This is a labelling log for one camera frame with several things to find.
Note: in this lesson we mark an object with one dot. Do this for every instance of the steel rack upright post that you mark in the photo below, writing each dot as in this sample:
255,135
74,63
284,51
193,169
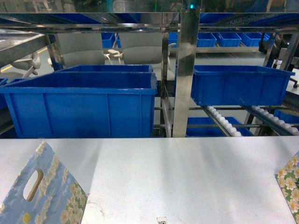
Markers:
187,42

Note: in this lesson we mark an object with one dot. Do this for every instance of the blue crate on rollers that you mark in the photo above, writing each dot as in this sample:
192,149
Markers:
239,85

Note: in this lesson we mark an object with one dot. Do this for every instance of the blue crate front left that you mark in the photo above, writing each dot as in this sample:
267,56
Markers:
83,105

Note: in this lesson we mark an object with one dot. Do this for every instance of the flower gift bag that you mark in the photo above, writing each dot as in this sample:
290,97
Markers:
45,192
288,181

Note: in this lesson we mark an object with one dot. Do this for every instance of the qr code sticker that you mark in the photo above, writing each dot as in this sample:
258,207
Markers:
162,220

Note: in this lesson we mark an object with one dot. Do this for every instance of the grey office chair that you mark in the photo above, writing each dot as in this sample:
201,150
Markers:
142,55

